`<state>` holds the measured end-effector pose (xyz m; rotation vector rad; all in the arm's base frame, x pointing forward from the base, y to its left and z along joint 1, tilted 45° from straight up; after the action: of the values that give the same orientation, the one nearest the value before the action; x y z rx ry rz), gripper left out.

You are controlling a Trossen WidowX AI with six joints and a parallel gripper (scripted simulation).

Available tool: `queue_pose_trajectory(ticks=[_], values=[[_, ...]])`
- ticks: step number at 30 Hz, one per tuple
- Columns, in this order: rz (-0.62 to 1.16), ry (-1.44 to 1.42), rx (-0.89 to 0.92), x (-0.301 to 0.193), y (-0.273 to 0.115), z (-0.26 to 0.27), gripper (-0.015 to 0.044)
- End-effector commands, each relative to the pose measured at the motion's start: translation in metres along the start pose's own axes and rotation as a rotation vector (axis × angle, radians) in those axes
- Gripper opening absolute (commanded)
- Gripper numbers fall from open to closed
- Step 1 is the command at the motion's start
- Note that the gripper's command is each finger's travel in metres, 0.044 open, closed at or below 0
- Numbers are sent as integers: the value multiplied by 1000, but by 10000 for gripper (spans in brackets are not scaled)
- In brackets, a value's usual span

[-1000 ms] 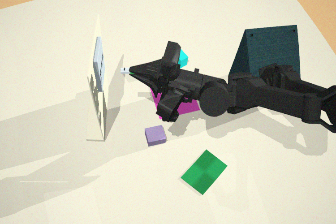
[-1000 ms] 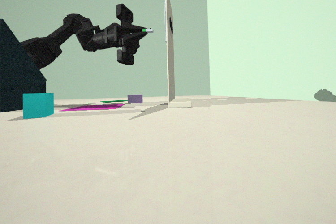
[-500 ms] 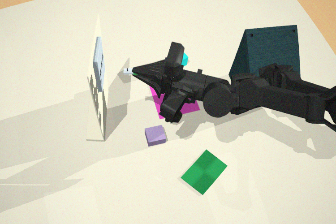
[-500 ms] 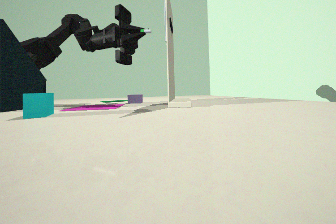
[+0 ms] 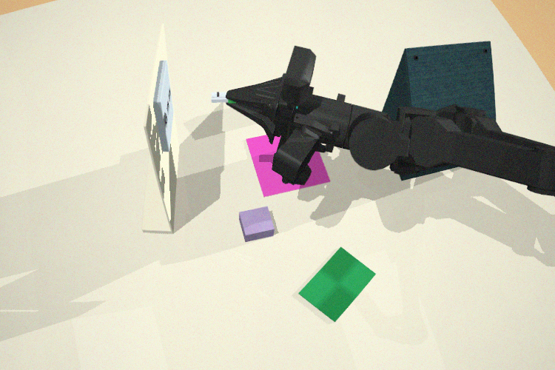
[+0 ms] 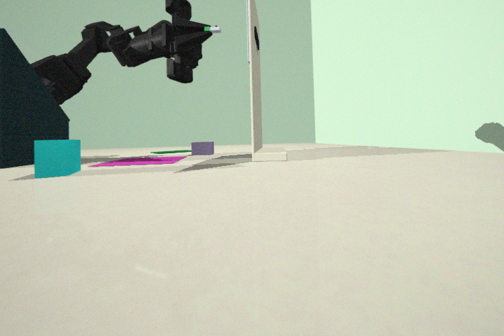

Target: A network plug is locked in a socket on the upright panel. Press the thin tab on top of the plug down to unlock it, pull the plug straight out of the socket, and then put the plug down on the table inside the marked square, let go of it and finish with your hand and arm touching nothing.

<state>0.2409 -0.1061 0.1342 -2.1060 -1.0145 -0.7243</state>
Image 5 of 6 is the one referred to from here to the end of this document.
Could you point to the light purple block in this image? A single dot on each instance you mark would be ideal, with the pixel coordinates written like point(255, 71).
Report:
point(256, 224)

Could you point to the green flat rectangle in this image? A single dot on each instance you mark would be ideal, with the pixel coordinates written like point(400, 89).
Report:
point(337, 284)

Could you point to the cream panel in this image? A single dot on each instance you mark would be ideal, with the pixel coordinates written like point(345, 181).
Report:
point(162, 139)

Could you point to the pink flat square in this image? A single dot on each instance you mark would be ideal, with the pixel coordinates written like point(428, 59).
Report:
point(262, 153)

